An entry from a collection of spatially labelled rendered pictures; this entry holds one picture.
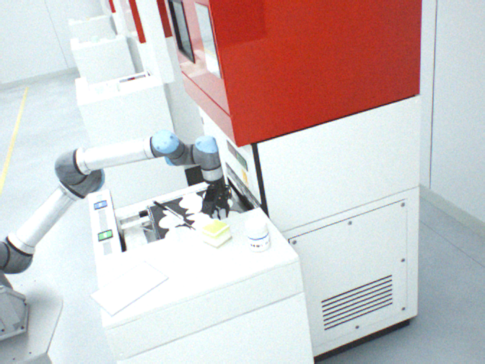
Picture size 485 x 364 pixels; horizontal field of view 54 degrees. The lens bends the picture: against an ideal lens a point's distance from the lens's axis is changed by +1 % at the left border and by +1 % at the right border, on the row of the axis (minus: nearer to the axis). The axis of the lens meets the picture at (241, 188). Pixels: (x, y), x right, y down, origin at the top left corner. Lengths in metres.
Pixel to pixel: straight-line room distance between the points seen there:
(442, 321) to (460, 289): 0.27
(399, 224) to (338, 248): 0.29
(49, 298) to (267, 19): 1.25
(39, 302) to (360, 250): 1.30
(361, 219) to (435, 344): 0.82
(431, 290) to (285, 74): 1.63
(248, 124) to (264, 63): 0.21
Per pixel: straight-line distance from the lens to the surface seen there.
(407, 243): 2.25
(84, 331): 3.02
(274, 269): 1.50
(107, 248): 1.80
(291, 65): 1.64
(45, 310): 1.87
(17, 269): 1.98
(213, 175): 1.69
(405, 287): 2.40
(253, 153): 1.68
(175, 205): 2.05
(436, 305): 2.76
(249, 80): 1.59
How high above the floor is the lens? 1.89
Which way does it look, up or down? 29 degrees down
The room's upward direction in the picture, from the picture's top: 11 degrees counter-clockwise
